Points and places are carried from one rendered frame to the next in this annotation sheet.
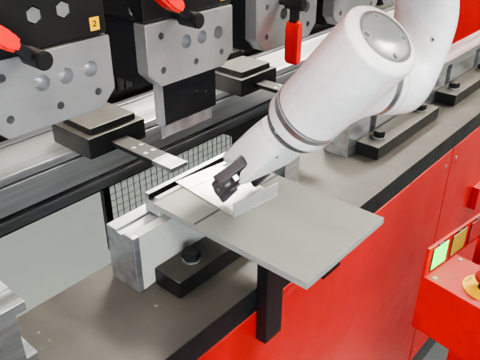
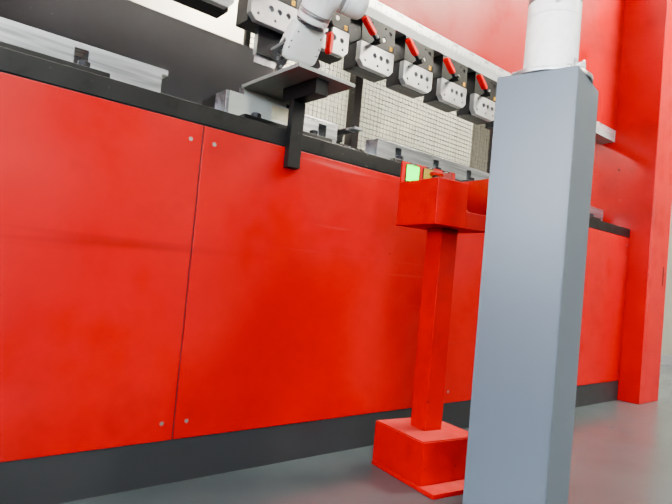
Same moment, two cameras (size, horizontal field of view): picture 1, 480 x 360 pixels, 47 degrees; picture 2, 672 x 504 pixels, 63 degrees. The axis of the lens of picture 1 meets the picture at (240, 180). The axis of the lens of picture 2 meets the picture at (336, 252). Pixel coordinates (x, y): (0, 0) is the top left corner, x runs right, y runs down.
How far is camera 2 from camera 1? 124 cm
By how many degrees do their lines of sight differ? 33
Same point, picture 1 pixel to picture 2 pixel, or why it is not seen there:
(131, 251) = (224, 97)
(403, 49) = not seen: outside the picture
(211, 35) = (284, 15)
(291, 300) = (311, 168)
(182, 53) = (268, 12)
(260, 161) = (291, 33)
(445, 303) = (411, 190)
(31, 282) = not seen: hidden behind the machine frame
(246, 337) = (276, 158)
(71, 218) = not seen: hidden behind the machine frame
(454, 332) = (416, 208)
